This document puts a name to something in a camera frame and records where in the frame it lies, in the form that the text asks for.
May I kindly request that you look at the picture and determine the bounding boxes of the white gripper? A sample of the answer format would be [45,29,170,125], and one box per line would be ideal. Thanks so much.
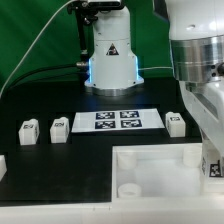
[179,81,224,156]

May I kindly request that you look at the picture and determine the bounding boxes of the white square table top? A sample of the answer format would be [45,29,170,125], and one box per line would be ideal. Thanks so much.
[111,143,224,202]

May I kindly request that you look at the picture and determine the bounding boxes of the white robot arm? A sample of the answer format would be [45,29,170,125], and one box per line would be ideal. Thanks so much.
[85,0,224,156]

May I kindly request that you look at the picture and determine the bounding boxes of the white sheet with tags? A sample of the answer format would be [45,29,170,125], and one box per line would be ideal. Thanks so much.
[72,109,164,133]

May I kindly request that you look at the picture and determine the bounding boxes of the white L-shaped obstacle fence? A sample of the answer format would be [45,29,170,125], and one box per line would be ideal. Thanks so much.
[0,196,224,224]

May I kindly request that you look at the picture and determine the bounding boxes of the white block at left edge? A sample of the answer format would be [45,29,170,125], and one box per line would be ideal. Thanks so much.
[0,155,7,182]

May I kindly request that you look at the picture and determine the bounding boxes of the black cable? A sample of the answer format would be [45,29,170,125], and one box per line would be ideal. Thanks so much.
[6,63,88,91]

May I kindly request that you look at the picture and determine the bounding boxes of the white cable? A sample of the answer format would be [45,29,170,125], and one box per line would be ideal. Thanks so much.
[0,0,78,98]

